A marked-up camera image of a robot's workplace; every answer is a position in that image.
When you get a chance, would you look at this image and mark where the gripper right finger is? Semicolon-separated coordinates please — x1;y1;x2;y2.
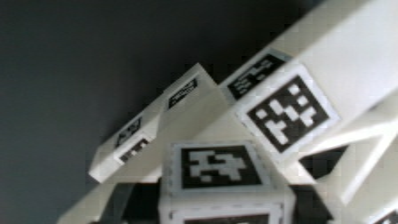
289;185;334;224

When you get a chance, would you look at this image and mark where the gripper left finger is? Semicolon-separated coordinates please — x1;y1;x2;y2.
88;183;159;224

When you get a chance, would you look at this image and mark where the white tag cube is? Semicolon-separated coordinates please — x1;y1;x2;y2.
158;141;294;224

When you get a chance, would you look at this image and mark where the white chair seat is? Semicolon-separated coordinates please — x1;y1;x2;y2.
56;64;229;224

